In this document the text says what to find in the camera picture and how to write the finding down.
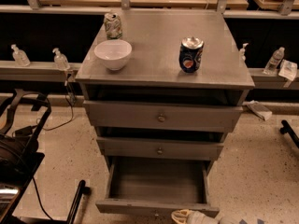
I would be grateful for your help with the grey bottom drawer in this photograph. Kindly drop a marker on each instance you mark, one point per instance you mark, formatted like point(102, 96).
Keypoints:
point(156, 187)

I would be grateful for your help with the grey drawer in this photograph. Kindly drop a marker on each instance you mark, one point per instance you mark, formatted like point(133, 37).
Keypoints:
point(158, 148)
point(156, 187)
point(202, 118)

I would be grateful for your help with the crushed green soda can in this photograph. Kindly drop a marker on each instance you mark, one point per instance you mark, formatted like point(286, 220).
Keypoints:
point(113, 28)

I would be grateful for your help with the grey top drawer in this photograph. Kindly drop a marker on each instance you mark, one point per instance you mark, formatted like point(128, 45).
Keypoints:
point(202, 118)

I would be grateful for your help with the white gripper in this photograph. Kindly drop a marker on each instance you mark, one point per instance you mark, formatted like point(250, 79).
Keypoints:
point(202, 218)

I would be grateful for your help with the black bag with straps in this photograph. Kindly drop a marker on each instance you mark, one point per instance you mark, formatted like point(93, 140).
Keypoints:
point(18, 152)

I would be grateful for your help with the grey middle drawer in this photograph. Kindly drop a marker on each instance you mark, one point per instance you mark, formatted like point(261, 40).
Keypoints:
point(158, 148)

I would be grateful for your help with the grey box on floor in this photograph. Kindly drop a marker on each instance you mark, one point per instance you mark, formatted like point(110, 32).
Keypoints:
point(259, 110)

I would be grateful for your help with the grey wooden drawer cabinet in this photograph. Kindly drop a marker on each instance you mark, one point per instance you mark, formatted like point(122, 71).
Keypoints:
point(153, 73)

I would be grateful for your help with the clear pump bottle near cabinet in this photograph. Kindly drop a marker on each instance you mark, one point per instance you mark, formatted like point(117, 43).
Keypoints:
point(60, 60)

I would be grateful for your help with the white ceramic bowl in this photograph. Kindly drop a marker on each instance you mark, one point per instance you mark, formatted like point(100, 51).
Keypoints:
point(113, 54)

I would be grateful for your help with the black chair leg bottom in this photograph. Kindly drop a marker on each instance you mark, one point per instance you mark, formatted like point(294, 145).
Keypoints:
point(81, 190)

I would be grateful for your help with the small pump bottle right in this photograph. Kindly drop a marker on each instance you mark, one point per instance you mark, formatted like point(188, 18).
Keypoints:
point(242, 51)

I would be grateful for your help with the clear plastic bag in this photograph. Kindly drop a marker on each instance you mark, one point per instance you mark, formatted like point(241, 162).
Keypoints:
point(288, 70)

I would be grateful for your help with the clear pump bottle far left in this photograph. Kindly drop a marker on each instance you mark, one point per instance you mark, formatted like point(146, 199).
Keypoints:
point(19, 56)

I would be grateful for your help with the crushed blue pepsi can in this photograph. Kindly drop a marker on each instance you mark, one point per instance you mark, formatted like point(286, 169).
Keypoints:
point(190, 55)

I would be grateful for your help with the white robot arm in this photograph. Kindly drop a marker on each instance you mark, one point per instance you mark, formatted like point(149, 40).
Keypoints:
point(223, 220)

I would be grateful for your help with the clear plastic water bottle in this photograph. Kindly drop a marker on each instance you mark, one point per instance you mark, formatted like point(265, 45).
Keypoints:
point(274, 61)

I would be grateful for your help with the black caster leg right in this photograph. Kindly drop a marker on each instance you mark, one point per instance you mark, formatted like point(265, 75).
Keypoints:
point(286, 128)

